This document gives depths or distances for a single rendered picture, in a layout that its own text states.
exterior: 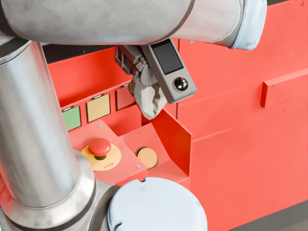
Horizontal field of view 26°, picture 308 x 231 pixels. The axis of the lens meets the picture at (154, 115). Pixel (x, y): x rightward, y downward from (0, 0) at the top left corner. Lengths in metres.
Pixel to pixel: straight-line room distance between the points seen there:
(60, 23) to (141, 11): 0.06
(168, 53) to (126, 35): 0.53
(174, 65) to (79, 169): 0.30
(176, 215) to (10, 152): 0.21
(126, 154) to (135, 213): 0.40
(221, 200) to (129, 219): 1.07
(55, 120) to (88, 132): 0.54
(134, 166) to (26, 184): 0.44
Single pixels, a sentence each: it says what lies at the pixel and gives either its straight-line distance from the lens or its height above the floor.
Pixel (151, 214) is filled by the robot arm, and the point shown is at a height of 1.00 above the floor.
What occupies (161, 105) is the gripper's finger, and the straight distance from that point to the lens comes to 1.14.
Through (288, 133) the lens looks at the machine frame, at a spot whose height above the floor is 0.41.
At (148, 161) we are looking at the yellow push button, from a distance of 1.24.
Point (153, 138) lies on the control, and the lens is 1.27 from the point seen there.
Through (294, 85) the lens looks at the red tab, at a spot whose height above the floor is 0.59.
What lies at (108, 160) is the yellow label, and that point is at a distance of 1.16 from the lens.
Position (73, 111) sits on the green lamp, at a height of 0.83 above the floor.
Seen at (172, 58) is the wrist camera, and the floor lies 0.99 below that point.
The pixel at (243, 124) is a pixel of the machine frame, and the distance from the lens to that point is 1.67.
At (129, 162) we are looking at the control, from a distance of 1.15.
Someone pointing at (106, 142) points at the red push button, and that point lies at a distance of 1.15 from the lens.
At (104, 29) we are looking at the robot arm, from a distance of 0.48.
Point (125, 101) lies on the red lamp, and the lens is 1.25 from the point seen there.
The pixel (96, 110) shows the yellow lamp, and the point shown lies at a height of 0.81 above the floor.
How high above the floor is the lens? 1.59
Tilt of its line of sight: 40 degrees down
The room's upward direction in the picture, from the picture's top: straight up
